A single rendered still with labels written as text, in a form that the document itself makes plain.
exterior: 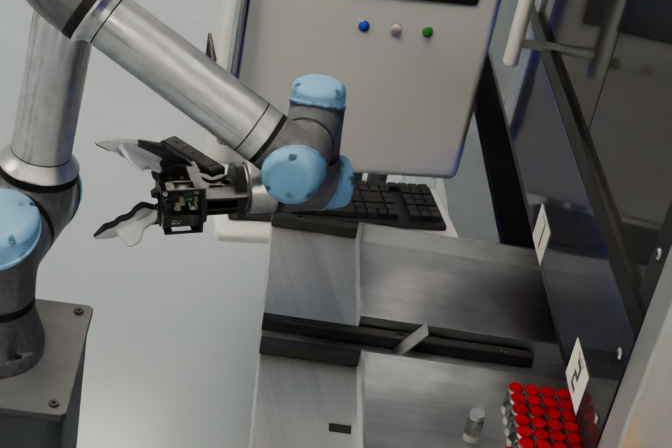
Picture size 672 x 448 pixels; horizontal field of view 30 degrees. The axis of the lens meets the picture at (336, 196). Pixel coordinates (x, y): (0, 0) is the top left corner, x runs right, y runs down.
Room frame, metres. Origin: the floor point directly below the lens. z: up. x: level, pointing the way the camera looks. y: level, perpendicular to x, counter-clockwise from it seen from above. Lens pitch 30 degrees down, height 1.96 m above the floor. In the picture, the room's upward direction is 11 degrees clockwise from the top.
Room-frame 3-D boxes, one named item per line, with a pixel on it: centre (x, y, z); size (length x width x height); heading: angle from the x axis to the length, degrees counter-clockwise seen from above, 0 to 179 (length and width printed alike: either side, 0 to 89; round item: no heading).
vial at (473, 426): (1.31, -0.24, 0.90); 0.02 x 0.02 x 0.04
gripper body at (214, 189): (1.46, 0.18, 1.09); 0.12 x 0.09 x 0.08; 113
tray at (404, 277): (1.64, -0.23, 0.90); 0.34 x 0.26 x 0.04; 95
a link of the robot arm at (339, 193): (1.52, 0.04, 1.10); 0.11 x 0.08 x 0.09; 113
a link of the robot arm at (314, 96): (1.51, 0.05, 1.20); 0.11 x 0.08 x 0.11; 176
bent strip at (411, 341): (1.46, -0.10, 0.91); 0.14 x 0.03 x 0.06; 94
